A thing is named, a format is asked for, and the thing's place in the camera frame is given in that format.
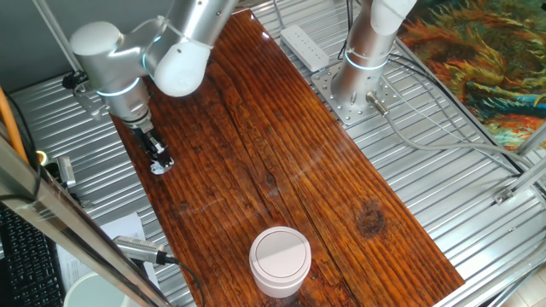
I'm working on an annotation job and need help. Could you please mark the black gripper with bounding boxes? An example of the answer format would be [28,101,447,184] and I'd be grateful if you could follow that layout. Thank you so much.
[129,123,176,172]

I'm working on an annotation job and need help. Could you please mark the white paper ball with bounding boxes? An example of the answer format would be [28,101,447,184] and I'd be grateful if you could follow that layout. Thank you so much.
[149,159,174,177]

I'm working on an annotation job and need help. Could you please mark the printed paper sheet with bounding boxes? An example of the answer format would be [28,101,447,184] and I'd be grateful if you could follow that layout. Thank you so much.
[55,211,161,293]

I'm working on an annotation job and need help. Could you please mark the orange pole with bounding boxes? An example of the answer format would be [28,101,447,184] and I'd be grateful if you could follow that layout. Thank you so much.
[0,86,29,164]

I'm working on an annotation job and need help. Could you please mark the white plastic cup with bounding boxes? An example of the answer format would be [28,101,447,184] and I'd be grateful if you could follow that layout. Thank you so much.
[248,226,312,298]

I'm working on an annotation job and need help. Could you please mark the black keyboard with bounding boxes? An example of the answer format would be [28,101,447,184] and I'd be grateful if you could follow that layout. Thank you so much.
[0,207,66,307]

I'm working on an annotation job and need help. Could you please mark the white power strip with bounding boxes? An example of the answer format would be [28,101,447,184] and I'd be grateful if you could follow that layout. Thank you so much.
[280,24,330,72]

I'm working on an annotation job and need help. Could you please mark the colourful painted cloth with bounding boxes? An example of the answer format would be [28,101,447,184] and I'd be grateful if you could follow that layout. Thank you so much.
[398,0,546,150]

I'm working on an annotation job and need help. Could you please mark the ribbed silver camera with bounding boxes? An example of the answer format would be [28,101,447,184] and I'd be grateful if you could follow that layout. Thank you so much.
[112,235,170,265]

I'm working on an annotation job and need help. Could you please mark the grey mounted camera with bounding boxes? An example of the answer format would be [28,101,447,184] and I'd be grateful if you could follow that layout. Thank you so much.
[56,155,78,189]

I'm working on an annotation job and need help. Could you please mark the shiny metal frame beam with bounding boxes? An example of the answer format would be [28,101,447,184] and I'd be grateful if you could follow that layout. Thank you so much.
[0,123,172,307]

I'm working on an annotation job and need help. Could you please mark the black camera cable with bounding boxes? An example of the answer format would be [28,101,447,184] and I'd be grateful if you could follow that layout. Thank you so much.
[164,254,206,307]

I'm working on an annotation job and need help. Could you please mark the black cable clip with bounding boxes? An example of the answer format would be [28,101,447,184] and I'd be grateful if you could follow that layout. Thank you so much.
[61,69,90,91]

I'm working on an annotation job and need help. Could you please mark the aluminium frame post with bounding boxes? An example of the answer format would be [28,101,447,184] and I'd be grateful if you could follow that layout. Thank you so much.
[32,0,107,121]

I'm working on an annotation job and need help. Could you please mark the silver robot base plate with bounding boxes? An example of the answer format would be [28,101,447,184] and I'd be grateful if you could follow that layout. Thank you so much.
[311,63,402,126]

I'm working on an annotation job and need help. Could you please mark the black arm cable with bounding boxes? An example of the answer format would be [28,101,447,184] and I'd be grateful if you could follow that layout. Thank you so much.
[338,0,356,61]

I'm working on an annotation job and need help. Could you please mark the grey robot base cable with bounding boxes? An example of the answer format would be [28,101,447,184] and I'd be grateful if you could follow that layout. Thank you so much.
[365,90,546,180]

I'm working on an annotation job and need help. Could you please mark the black floor cable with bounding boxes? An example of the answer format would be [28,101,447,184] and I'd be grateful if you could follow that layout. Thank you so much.
[386,54,528,177]

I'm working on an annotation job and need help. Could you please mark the aluminium diagonal frame strut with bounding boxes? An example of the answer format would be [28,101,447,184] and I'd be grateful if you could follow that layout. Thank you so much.
[493,123,546,206]

